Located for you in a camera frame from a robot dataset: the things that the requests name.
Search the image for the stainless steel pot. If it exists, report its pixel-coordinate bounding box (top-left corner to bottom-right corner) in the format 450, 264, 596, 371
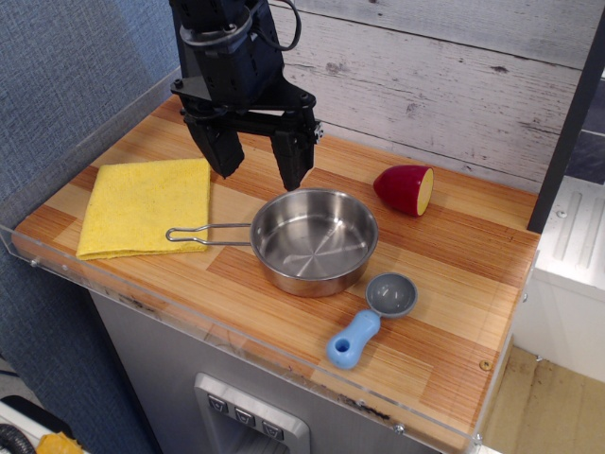
165, 188, 379, 298

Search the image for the grey toy fridge cabinet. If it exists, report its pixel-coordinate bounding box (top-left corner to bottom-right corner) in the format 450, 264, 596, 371
92, 293, 432, 453

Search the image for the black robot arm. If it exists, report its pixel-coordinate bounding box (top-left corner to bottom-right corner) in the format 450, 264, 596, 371
170, 1, 321, 191

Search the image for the black corrugated hose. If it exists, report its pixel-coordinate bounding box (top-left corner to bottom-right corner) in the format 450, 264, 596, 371
0, 423, 32, 454

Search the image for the red yellow toy fruit half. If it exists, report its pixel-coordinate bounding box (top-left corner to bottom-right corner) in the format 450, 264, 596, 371
373, 165, 434, 217

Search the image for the white toy sink counter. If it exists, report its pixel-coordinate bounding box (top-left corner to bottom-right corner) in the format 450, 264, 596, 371
512, 177, 604, 381

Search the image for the dark grey right post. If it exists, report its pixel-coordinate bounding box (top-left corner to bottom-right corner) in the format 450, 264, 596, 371
527, 11, 604, 234

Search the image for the silver dispenser button panel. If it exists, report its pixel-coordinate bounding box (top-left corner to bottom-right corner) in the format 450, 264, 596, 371
194, 373, 311, 453

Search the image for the blue grey toy scoop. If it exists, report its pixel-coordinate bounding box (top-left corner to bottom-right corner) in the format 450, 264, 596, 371
326, 272, 419, 370

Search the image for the yellow cloth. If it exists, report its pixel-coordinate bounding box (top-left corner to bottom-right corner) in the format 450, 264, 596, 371
77, 158, 211, 260

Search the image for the clear acrylic table guard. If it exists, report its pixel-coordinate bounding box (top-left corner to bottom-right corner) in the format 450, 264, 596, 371
1, 96, 538, 453

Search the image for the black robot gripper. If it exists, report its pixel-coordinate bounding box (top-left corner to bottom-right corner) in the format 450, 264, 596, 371
171, 20, 323, 191

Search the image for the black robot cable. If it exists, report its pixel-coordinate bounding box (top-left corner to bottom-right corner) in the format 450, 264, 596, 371
254, 0, 303, 52

